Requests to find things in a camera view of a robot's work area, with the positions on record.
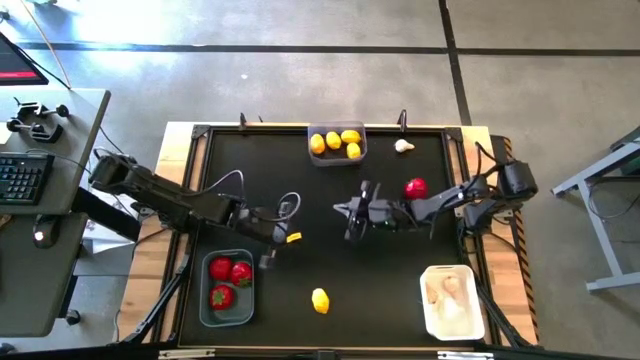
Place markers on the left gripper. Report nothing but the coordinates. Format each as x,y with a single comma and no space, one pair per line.
272,227

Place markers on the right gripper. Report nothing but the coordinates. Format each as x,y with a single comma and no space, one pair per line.
380,214

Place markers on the red strawberry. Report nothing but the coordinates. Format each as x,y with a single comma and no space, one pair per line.
221,297
220,268
241,274

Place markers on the yellow lemon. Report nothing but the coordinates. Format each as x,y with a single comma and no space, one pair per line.
317,144
320,300
333,140
350,136
353,150

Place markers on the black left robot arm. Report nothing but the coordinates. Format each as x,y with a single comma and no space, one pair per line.
165,197

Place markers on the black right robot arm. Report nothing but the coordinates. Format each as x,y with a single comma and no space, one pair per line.
450,197

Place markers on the yellow tag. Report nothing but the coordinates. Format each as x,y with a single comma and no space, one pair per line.
294,237

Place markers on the translucent grey plastic basket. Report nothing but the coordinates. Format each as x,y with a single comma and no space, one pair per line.
330,159

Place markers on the black table clamp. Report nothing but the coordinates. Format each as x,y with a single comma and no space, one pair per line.
402,120
242,121

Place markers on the white plastic basket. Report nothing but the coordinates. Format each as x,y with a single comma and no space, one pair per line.
465,330

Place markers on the black desk leg bar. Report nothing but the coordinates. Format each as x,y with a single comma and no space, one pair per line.
105,215

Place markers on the black caster wheel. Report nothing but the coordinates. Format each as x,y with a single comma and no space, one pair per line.
73,317

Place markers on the black computer mouse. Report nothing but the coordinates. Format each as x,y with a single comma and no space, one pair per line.
46,232

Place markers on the grey desk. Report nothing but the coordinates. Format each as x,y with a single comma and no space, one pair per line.
30,280

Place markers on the black C-clamp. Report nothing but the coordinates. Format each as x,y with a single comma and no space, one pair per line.
42,132
30,109

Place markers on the black keyboard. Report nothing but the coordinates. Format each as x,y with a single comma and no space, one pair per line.
22,177

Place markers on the grey metal stand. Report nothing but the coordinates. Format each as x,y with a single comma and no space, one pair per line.
620,280

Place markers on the black desk monitor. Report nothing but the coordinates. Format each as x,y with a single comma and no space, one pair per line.
15,65

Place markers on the silver metal bracket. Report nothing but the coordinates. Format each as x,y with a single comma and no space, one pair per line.
465,355
185,353

